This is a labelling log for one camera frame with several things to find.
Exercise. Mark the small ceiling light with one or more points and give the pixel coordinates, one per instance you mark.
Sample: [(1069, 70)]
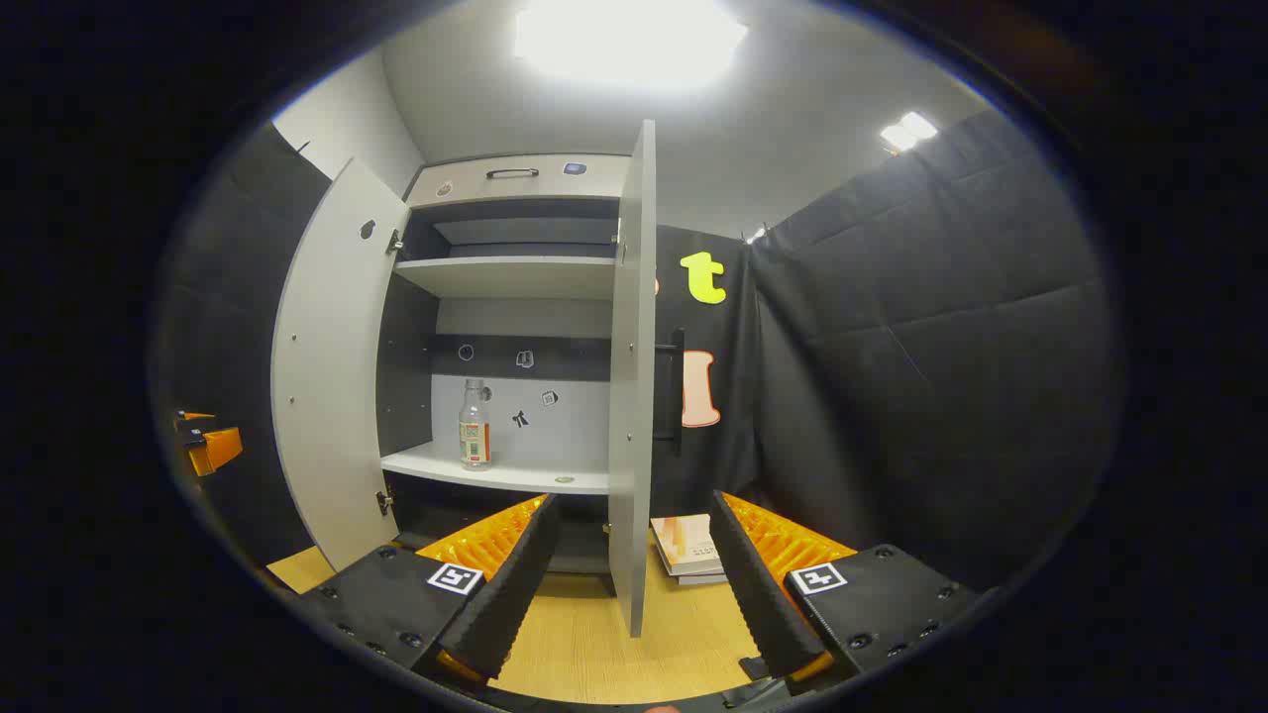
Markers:
[(908, 131)]

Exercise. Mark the grey cabinet shelf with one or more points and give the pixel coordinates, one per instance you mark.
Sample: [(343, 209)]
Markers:
[(515, 475), (515, 275)]

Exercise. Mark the metal door hinge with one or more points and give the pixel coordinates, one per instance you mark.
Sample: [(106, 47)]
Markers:
[(394, 241), (383, 502)]

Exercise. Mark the large ceiling light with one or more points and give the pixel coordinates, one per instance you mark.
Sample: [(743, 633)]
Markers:
[(629, 40)]

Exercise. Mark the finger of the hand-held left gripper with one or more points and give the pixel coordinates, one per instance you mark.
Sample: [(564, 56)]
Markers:
[(220, 451), (194, 418)]

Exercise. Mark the grey cabinet drawer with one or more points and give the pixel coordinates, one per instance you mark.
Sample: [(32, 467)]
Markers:
[(466, 185)]

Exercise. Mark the clear plastic bottle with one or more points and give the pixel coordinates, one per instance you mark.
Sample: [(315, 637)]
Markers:
[(475, 436)]

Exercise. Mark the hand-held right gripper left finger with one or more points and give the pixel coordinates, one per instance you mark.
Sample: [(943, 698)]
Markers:
[(515, 594)]

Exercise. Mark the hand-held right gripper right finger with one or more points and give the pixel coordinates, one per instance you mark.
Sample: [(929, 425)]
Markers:
[(763, 594)]

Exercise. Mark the grey cabinet door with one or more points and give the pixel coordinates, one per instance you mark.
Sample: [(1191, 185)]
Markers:
[(632, 396), (332, 376)]

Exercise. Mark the grey cabinet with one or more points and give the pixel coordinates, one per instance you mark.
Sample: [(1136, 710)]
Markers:
[(515, 317)]

